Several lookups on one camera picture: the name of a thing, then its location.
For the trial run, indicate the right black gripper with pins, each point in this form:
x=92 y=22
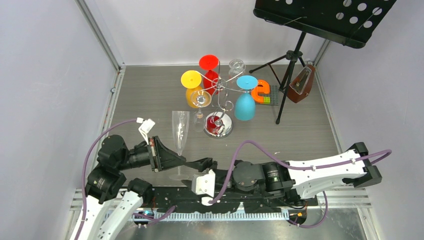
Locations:
x=202 y=164

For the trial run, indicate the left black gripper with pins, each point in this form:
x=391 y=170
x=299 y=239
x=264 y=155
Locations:
x=165 y=157

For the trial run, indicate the clear champagne flute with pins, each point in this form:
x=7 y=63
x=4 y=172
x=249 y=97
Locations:
x=180 y=129

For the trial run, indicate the chrome wine glass rack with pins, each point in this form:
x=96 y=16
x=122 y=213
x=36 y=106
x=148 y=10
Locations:
x=219 y=124

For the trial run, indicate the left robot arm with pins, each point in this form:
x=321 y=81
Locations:
x=104 y=182

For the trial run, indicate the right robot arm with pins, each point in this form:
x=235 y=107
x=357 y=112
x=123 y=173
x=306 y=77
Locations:
x=291 y=181

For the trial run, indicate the clear wine glass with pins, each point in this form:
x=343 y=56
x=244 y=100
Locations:
x=200 y=99

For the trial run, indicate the yellow wine glass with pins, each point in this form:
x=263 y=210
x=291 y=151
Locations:
x=192 y=81

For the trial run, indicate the blue wine glass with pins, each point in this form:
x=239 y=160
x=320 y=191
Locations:
x=245 y=107

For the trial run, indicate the red wine glass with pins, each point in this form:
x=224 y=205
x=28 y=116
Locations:
x=209 y=63

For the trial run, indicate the small clear glass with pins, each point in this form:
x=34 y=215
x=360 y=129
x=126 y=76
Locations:
x=236 y=68

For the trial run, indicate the green lego brick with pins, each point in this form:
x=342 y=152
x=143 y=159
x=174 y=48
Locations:
x=266 y=100

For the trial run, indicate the orange letter e toy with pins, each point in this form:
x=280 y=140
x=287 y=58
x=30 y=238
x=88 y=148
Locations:
x=262 y=89

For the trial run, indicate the grey lego baseplate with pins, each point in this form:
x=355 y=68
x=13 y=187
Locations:
x=274 y=95

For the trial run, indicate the brown wooden metronome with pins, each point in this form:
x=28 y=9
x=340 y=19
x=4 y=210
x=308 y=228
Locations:
x=301 y=86

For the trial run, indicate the black music stand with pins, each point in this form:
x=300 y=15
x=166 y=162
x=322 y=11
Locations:
x=346 y=22

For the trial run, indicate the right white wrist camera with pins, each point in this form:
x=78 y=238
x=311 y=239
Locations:
x=208 y=179

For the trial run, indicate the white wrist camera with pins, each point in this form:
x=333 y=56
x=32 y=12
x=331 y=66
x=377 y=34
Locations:
x=145 y=127
x=208 y=179

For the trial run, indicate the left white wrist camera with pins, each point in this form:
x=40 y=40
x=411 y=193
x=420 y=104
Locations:
x=145 y=127

